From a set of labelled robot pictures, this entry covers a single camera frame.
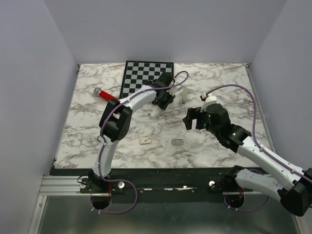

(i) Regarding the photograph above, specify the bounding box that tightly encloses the grey staple strip tray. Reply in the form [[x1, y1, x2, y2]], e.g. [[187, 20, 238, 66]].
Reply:
[[172, 139, 184, 146]]

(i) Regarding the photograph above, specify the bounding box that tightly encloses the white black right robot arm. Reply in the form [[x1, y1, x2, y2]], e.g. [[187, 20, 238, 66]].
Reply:
[[183, 103, 312, 216]]

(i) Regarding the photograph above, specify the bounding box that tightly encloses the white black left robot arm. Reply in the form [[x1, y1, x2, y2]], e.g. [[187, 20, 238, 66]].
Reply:
[[88, 72, 175, 193]]

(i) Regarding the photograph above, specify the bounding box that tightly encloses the pale green stapler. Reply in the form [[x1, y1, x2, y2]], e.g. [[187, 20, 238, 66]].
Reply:
[[181, 88, 189, 105]]

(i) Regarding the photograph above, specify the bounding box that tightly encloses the black white chessboard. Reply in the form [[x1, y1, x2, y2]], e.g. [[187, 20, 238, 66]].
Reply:
[[119, 60, 174, 99]]

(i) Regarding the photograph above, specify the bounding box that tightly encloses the small staple box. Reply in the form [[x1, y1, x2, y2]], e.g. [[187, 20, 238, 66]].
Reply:
[[139, 137, 151, 145]]

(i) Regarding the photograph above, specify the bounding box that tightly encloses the red glitter toy microphone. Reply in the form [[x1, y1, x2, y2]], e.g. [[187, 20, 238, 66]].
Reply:
[[94, 87, 118, 101]]

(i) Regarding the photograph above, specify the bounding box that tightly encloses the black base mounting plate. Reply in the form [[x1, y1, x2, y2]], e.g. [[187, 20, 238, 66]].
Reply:
[[48, 167, 271, 203]]

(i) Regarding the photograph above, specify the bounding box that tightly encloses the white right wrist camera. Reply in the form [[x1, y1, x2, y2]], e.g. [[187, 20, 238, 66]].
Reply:
[[200, 94, 217, 111]]

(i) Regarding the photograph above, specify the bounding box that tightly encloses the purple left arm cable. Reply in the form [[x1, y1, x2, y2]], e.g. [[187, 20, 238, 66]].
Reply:
[[91, 70, 189, 215]]

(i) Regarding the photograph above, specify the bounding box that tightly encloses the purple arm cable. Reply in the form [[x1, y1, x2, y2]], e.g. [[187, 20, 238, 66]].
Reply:
[[91, 70, 189, 215], [207, 84, 312, 212]]

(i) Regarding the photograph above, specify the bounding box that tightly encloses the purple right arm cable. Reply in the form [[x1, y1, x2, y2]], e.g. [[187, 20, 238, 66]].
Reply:
[[207, 84, 312, 212]]

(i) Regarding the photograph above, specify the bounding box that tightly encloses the aluminium rail right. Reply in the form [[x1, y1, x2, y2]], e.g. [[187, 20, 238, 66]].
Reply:
[[222, 191, 260, 196]]

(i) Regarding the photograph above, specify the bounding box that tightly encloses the aluminium rail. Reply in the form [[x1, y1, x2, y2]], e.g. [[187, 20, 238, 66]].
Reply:
[[222, 191, 260, 196], [39, 175, 86, 196]]

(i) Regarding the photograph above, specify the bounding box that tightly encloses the aluminium rail left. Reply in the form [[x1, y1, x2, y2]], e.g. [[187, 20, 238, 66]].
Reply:
[[39, 175, 86, 196]]

